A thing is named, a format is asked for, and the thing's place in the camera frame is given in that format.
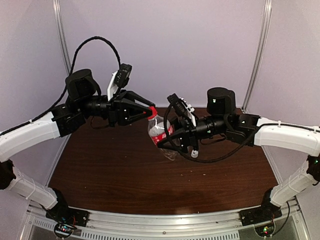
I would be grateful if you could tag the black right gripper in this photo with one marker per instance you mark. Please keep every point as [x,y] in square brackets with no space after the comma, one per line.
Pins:
[187,133]

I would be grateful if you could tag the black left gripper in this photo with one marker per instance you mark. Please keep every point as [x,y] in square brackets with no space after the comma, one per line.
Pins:
[121,108]

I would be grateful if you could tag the small cola bottle red cap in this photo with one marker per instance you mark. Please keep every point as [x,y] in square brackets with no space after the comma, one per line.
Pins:
[156,131]

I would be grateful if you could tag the white bottle cap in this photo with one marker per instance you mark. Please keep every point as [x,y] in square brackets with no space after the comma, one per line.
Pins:
[194,153]

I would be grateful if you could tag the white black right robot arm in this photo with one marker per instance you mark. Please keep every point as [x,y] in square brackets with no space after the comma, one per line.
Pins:
[245,130]

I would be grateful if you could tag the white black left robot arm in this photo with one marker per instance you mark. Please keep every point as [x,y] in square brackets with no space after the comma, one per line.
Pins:
[84,100]

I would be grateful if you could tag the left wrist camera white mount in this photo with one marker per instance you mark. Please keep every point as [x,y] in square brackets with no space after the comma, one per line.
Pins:
[119,80]

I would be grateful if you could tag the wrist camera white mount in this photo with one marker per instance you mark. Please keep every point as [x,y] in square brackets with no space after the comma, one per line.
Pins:
[119,80]
[183,109]

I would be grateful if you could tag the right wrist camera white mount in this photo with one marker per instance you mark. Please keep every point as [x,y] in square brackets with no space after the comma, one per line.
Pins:
[183,109]

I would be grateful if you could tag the aluminium front frame rail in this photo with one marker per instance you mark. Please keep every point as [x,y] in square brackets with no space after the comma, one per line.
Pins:
[221,225]

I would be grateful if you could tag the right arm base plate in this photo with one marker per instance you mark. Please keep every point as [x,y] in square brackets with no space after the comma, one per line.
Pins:
[262,219]

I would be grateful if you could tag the aluminium left corner post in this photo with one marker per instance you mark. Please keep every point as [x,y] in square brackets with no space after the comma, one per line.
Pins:
[57,12]

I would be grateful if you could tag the aluminium corner post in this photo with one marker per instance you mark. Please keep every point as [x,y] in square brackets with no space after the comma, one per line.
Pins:
[57,12]
[264,32]

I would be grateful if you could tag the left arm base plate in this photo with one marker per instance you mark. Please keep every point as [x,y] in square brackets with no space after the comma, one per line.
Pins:
[69,223]

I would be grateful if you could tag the aluminium right corner post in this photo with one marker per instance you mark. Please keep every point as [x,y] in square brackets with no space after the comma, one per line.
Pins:
[264,32]

